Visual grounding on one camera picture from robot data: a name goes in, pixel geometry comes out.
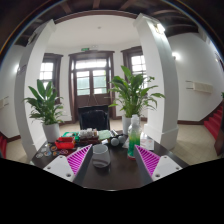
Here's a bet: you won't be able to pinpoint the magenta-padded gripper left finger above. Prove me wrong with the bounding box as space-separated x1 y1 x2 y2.
43 143 95 187

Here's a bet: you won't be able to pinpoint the red carpeted stairs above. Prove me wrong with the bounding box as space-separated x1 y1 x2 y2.
0 133 8 158
203 101 224 141

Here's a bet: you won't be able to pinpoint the dark framed window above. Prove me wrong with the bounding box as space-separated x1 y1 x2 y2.
39 52 64 101
120 45 148 76

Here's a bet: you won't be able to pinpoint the clear bottle with green drink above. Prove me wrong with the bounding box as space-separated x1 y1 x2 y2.
127 114 143 161

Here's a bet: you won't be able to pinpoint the white mug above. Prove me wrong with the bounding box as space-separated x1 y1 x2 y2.
91 143 112 169

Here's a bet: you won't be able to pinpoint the grey ball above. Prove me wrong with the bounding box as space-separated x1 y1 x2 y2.
109 136 120 148
117 134 127 145

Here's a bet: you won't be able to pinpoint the white printed booklet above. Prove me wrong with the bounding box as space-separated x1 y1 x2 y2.
139 136 156 152

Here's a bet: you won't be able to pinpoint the green cloth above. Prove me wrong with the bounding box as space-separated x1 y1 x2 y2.
97 129 113 141

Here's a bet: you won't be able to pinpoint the dark tray with tea cups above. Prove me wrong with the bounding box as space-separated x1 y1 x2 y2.
77 127 101 145

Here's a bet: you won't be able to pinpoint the green plant in white pot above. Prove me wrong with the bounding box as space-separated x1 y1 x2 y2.
108 65 166 135
23 78 65 144

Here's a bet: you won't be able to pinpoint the red plastic box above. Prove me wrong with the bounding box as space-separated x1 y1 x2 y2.
54 136 77 150

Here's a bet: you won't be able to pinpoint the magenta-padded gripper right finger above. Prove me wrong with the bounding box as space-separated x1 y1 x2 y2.
134 143 184 186

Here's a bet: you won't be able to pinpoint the dark wooden glazed door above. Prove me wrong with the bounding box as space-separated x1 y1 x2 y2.
68 50 116 123

